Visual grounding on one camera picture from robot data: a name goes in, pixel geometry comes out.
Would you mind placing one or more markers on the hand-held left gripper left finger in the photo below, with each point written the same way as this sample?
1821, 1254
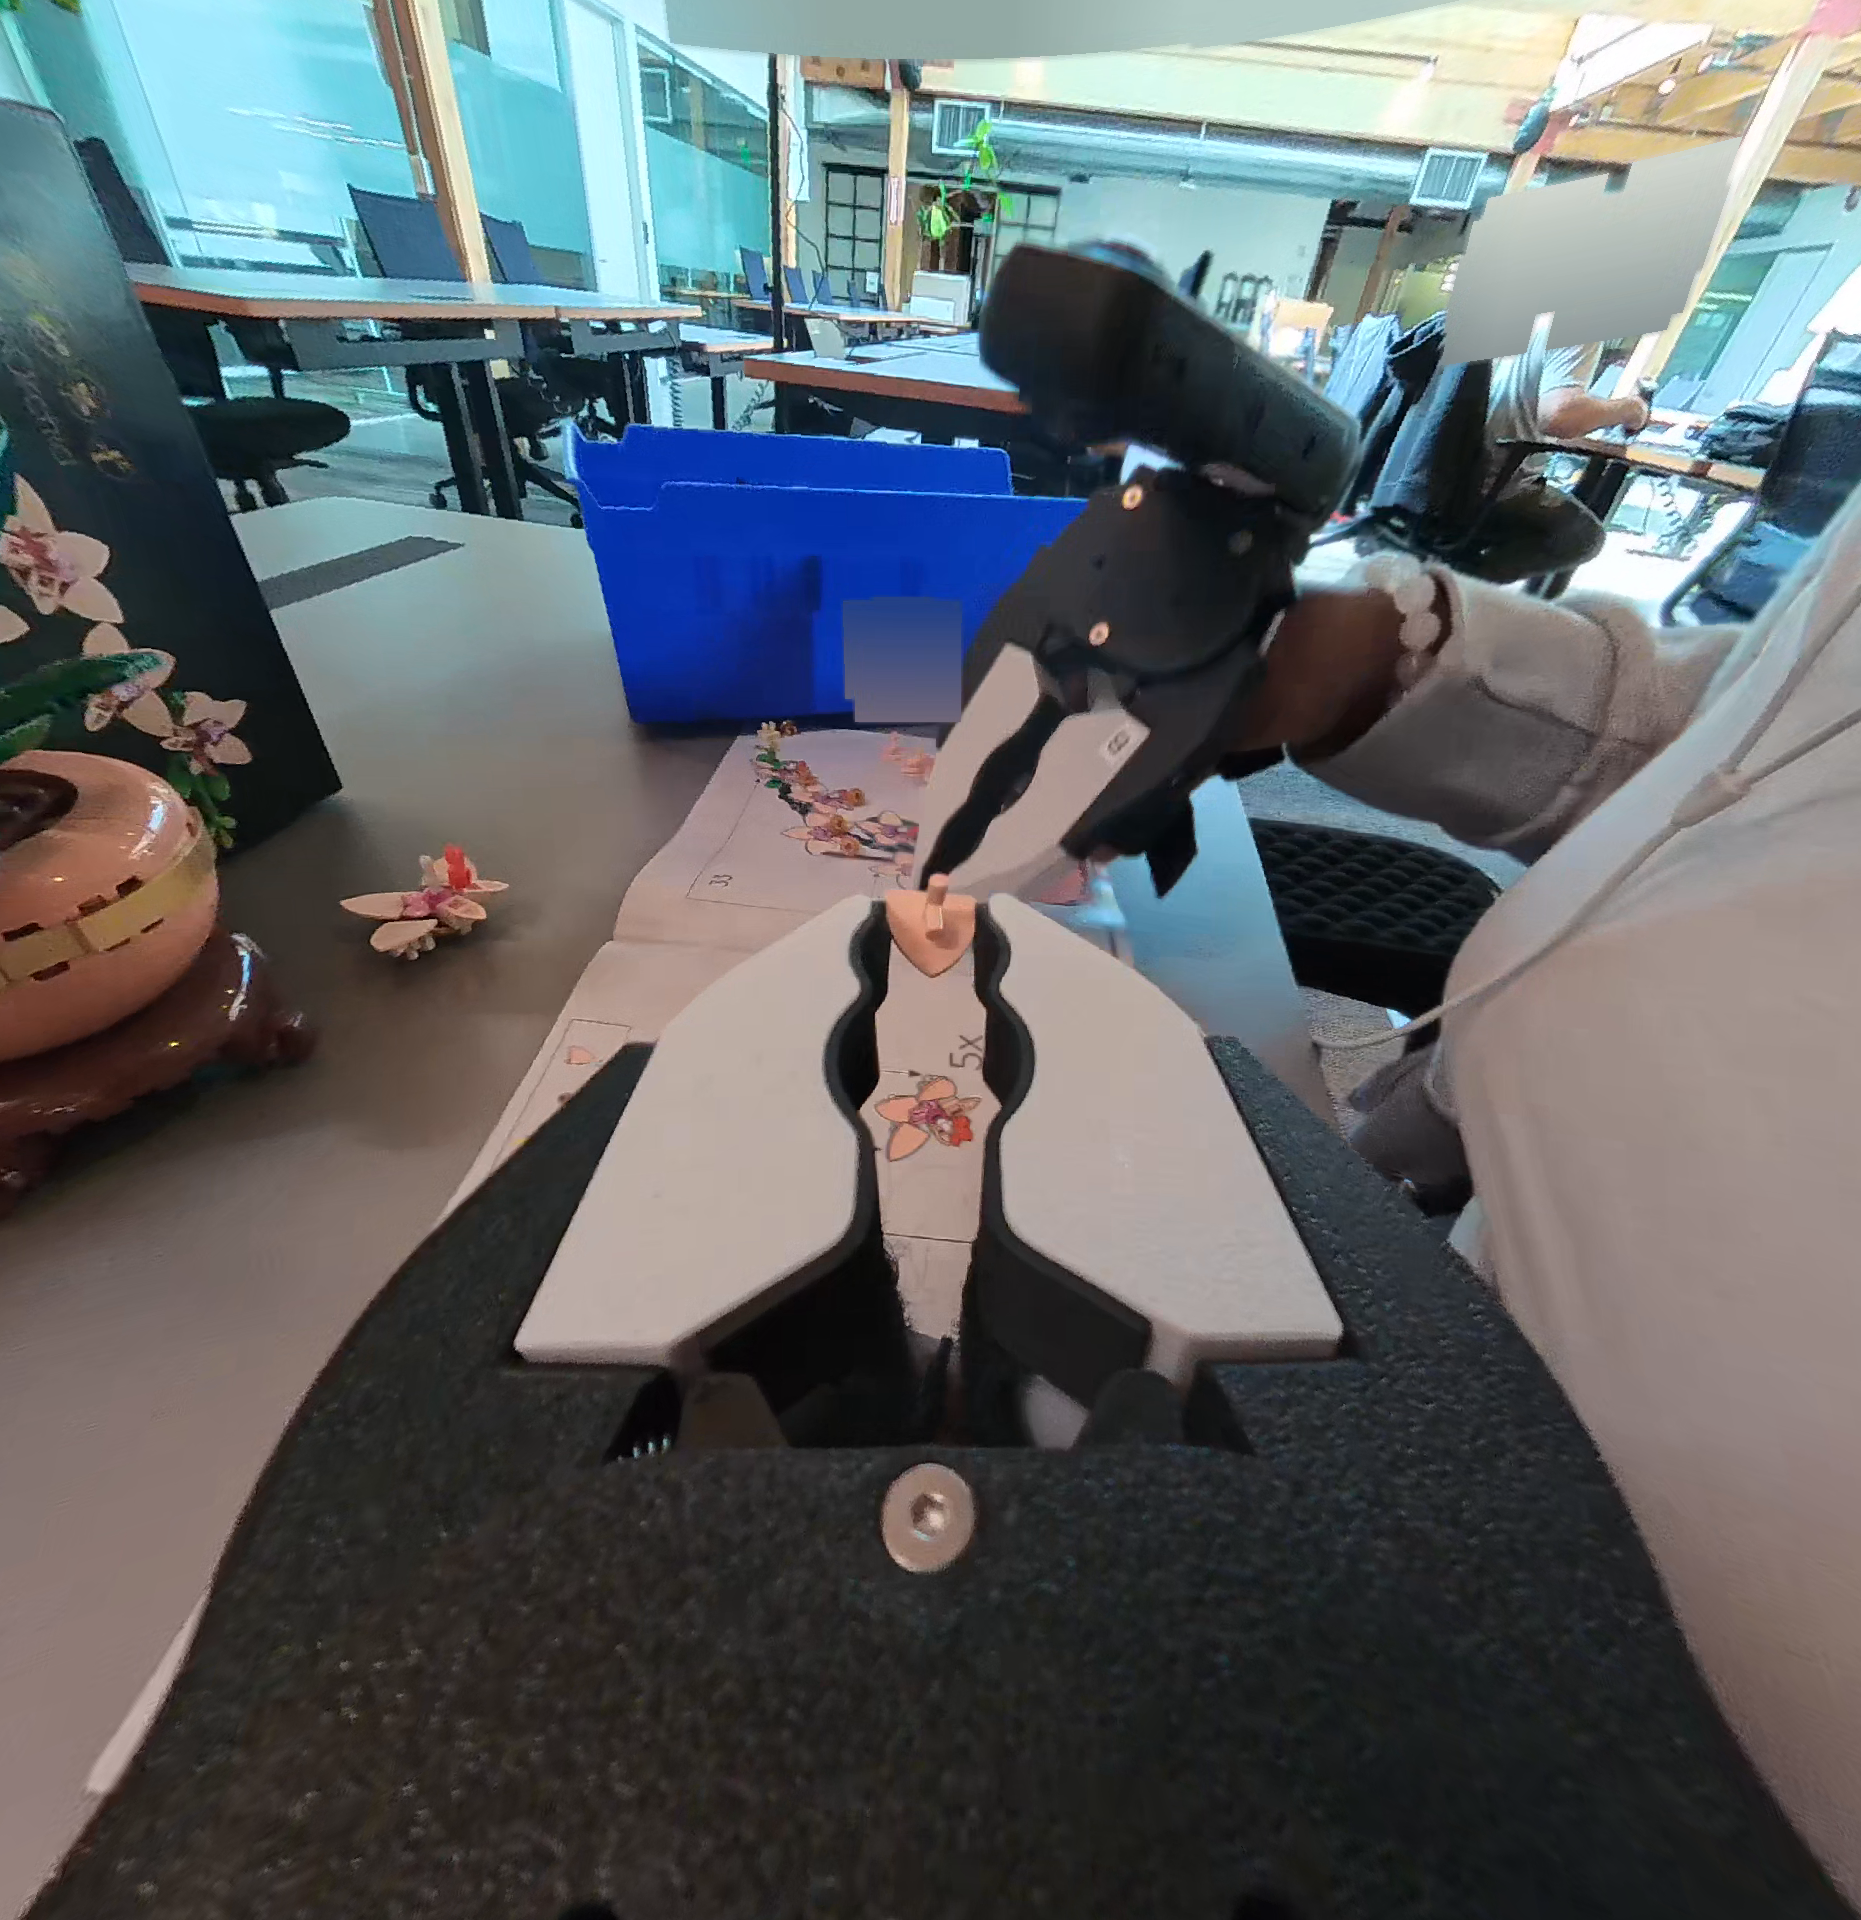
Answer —
706, 1187

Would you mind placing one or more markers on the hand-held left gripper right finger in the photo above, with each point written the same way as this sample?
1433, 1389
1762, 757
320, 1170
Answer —
1154, 1187

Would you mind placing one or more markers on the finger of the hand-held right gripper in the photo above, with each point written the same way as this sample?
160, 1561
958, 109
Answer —
967, 737
1090, 766

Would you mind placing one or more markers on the pink petal brick assembly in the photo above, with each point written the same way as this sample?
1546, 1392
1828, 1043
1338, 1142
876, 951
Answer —
926, 934

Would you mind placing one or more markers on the person's right forearm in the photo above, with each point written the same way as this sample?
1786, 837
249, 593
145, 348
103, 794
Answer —
1561, 707

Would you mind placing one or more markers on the wood-edged office desk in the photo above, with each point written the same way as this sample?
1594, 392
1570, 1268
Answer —
898, 376
420, 308

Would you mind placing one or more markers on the person's right hand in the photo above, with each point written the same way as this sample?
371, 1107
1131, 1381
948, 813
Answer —
1343, 675

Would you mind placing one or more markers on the brick building instruction booklet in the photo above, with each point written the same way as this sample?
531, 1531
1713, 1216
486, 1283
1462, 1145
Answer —
691, 962

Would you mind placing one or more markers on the blue plastic bin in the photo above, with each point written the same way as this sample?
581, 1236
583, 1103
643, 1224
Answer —
720, 599

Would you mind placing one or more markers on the black mesh chair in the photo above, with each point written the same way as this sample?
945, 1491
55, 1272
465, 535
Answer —
1368, 900

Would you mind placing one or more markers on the black office chair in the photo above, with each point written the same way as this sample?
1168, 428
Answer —
257, 428
1815, 449
405, 242
1516, 535

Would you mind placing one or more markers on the pink brick orchid flower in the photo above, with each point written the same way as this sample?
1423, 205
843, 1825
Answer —
420, 906

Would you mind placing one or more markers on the hanging green plant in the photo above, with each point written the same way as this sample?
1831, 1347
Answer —
973, 167

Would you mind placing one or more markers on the black orchid print box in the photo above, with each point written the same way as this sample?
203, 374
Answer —
103, 449

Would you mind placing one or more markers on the silver air duct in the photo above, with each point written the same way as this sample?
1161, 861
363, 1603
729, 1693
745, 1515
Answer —
1170, 151

